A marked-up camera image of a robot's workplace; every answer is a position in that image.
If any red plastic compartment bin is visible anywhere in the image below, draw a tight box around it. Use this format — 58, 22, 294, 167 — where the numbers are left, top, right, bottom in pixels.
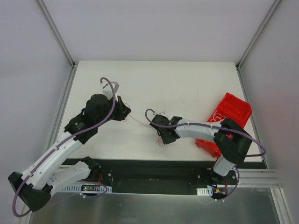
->
195, 91, 253, 160

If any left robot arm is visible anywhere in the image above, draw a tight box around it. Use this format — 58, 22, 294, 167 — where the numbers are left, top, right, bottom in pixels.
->
8, 94, 131, 216

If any white thin cable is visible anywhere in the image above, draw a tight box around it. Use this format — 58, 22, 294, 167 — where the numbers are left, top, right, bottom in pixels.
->
210, 113, 226, 123

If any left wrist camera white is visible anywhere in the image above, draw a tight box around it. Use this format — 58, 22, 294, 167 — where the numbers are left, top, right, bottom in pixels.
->
100, 82, 119, 100

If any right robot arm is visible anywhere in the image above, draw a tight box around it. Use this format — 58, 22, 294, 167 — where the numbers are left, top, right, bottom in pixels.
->
149, 114, 253, 184

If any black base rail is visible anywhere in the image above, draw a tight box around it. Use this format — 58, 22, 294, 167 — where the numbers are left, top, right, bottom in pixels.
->
66, 157, 243, 194

